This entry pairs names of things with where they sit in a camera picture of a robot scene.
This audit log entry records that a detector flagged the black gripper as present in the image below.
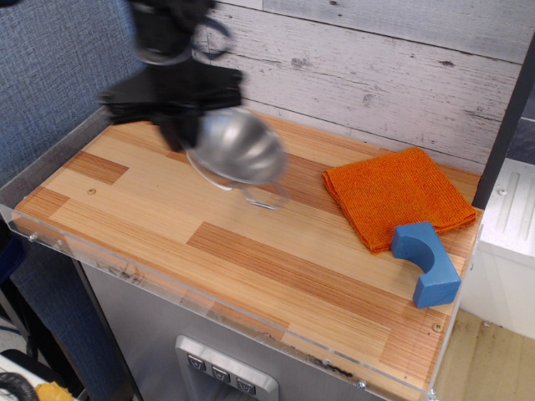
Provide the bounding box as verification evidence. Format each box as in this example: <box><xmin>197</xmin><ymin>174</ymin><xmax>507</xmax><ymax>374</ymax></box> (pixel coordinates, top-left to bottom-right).
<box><xmin>99</xmin><ymin>64</ymin><xmax>242</xmax><ymax>151</ymax></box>

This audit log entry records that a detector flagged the metal bowl with wire handles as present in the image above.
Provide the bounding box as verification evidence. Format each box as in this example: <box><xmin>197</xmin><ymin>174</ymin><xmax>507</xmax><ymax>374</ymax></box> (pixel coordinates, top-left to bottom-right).
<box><xmin>186</xmin><ymin>108</ymin><xmax>288</xmax><ymax>211</ymax></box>

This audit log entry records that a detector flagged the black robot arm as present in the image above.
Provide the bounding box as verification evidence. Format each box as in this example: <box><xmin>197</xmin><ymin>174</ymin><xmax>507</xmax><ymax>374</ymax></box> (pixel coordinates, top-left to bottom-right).
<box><xmin>99</xmin><ymin>1</ymin><xmax>242</xmax><ymax>150</ymax></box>

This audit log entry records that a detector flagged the stainless steel cabinet front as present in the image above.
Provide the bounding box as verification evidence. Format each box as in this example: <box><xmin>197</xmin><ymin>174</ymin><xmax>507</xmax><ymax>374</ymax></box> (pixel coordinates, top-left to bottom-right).
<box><xmin>79</xmin><ymin>261</ymin><xmax>431</xmax><ymax>401</ymax></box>

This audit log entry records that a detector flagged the clear acrylic edge guard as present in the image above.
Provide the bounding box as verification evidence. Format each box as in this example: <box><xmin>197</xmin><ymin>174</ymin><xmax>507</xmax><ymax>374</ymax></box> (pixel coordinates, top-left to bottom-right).
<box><xmin>1</xmin><ymin>113</ymin><xmax>456</xmax><ymax>388</ymax></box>

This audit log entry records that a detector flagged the orange folded cloth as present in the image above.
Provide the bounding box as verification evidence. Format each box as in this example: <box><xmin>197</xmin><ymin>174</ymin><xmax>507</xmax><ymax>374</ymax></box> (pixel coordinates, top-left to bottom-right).
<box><xmin>322</xmin><ymin>148</ymin><xmax>476</xmax><ymax>254</ymax></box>

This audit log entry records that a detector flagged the silver button control panel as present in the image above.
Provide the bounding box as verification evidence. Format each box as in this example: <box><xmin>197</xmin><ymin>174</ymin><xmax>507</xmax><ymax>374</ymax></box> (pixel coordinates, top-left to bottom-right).
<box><xmin>175</xmin><ymin>335</ymin><xmax>280</xmax><ymax>400</ymax></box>

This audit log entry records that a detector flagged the blue arch wooden block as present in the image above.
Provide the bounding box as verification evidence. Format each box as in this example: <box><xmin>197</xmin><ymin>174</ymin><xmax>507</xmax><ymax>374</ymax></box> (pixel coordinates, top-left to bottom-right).
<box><xmin>390</xmin><ymin>222</ymin><xmax>461</xmax><ymax>308</ymax></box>

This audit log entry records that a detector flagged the yellow object at bottom left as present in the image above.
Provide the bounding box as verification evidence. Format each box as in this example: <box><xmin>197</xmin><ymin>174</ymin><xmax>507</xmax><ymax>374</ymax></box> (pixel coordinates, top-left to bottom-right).
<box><xmin>35</xmin><ymin>382</ymin><xmax>75</xmax><ymax>401</ymax></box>

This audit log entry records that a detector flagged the white grooved side unit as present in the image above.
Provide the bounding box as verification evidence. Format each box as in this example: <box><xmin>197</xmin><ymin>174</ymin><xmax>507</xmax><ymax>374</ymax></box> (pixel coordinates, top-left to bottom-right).
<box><xmin>461</xmin><ymin>159</ymin><xmax>534</xmax><ymax>338</ymax></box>

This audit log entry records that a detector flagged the yellow handled white toy knife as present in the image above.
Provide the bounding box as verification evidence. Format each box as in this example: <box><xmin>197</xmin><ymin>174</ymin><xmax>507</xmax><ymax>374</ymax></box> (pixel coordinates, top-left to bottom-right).
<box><xmin>186</xmin><ymin>152</ymin><xmax>233</xmax><ymax>191</ymax></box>

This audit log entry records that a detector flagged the black corrugated hose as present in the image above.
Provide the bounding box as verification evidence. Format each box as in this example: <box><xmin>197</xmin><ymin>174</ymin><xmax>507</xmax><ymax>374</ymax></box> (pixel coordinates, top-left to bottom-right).
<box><xmin>0</xmin><ymin>372</ymin><xmax>34</xmax><ymax>401</ymax></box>

